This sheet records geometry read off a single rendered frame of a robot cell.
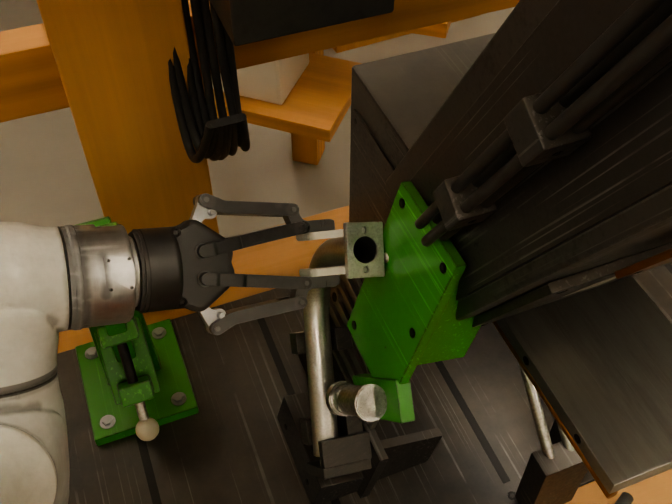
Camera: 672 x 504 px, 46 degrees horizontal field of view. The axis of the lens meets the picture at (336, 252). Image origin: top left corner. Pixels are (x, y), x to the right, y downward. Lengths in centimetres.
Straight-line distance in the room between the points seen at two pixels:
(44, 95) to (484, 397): 66
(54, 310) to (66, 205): 200
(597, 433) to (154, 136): 58
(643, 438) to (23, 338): 55
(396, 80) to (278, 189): 169
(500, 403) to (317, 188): 164
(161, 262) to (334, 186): 193
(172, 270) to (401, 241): 22
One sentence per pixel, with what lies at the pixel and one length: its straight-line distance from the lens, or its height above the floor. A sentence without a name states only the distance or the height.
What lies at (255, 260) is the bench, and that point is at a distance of 121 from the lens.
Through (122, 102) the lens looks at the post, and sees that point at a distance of 93.
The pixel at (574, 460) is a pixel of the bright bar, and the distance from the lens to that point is 91.
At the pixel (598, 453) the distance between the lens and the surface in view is 78.
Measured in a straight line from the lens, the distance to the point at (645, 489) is 105.
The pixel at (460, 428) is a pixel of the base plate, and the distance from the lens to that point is 103.
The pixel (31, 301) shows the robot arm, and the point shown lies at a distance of 67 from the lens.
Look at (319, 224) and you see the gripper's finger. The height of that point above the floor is 123.
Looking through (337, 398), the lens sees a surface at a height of 106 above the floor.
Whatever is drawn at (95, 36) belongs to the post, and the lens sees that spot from 88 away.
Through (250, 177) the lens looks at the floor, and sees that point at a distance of 264.
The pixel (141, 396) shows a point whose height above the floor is 99.
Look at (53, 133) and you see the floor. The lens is 296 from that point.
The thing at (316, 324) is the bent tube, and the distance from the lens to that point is 90.
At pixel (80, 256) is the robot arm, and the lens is 68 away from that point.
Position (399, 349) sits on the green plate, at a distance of 79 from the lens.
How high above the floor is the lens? 179
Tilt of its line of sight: 48 degrees down
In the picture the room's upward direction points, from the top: straight up
